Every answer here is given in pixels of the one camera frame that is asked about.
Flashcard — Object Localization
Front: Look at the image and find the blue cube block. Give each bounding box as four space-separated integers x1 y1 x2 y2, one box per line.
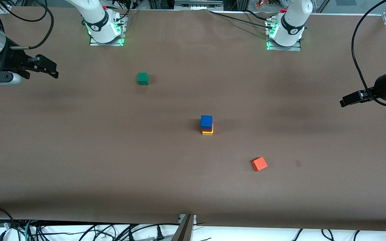
200 115 213 130

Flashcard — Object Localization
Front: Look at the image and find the orange cube block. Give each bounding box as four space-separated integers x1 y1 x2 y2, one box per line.
251 157 268 172

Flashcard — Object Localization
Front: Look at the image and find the grey power strip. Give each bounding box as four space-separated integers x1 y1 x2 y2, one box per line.
174 0 224 11

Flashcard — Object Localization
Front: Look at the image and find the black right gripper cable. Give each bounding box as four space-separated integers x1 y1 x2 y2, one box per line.
10 0 54 50

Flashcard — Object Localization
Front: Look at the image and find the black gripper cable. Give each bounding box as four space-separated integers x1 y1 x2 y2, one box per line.
351 0 386 107
10 0 54 50

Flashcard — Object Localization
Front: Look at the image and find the black right arm cable loop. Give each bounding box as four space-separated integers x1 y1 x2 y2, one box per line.
0 0 48 23

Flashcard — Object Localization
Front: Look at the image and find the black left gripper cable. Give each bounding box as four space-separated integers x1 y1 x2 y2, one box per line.
351 0 386 107

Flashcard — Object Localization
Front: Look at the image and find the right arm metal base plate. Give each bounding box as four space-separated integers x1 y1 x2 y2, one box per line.
89 15 127 47

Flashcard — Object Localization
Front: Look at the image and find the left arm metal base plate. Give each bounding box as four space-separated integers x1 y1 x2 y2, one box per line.
266 18 302 52

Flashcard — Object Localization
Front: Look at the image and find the black base power cable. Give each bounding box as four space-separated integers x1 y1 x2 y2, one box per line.
207 9 275 30

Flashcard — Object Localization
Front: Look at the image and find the metal mount bracket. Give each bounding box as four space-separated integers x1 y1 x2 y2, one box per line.
178 214 197 225

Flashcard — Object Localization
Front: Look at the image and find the dark camera mount bar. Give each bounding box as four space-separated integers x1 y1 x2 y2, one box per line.
171 214 195 241

